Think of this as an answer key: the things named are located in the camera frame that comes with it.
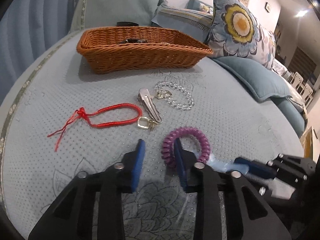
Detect teal sofa back cushion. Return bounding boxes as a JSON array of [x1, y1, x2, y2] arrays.
[[70, 0, 166, 33]]

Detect purple spiral hair tie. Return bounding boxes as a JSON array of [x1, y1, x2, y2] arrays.
[[161, 126, 211, 169]]

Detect clear crystal bead bracelet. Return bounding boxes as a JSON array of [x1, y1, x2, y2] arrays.
[[153, 80, 195, 111]]

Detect gold charm earring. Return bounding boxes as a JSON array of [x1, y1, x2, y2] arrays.
[[137, 116, 157, 130]]

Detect tiny framed picture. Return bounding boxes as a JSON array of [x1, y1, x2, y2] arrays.
[[265, 2, 271, 13]]

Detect striped blue cushion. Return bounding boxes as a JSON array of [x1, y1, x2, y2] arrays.
[[151, 3, 213, 43]]

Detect silver hair clip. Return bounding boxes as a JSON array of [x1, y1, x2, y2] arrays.
[[138, 88, 162, 124]]

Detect blue curtain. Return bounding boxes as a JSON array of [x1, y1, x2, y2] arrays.
[[1, 0, 74, 99]]

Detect orange wicker basket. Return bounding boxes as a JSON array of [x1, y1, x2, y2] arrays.
[[76, 27, 213, 74]]

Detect teal seat cushion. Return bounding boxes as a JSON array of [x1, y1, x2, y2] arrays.
[[213, 56, 308, 138]]

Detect red string bracelet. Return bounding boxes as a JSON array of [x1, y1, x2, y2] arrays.
[[47, 103, 143, 152]]

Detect floral throw pillow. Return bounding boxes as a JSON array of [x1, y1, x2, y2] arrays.
[[208, 0, 276, 70]]

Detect black smart watch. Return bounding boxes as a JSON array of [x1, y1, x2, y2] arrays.
[[120, 38, 148, 44]]

